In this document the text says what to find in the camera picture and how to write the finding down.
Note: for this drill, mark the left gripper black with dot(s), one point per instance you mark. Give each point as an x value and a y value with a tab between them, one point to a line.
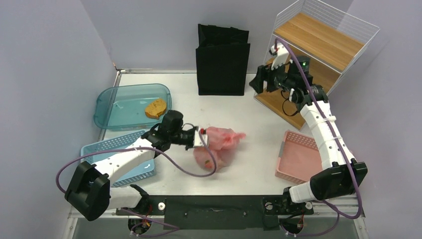
192	130

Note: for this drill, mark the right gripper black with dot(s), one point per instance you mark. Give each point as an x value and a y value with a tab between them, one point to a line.
264	74

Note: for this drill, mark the pink plastic grocery bag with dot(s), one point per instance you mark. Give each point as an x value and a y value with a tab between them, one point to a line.
223	143

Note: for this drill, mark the black fabric grocery bag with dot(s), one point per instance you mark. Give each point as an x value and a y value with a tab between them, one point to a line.
222	60

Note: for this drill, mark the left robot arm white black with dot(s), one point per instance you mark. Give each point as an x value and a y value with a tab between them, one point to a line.
90	190

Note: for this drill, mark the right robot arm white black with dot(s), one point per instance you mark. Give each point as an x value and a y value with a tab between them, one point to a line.
341	173

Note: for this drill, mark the brown bread slice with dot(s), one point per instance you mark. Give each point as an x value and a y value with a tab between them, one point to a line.
156	108

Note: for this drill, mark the teal transparent plastic tray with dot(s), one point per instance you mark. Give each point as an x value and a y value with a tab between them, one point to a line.
123	108

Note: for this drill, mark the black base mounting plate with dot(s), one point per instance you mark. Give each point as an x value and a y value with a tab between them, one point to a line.
227	212

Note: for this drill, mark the pink perforated plastic basket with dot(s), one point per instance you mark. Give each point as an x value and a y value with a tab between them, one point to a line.
298	159

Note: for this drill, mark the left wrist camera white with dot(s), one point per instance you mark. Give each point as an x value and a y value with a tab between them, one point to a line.
200	138

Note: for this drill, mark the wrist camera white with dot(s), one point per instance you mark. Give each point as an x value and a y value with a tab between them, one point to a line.
200	138
280	55

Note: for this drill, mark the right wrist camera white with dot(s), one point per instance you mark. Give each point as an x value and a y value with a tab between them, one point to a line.
280	55

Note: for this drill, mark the white wire wooden shelf rack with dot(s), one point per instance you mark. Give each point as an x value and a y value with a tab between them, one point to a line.
333	40

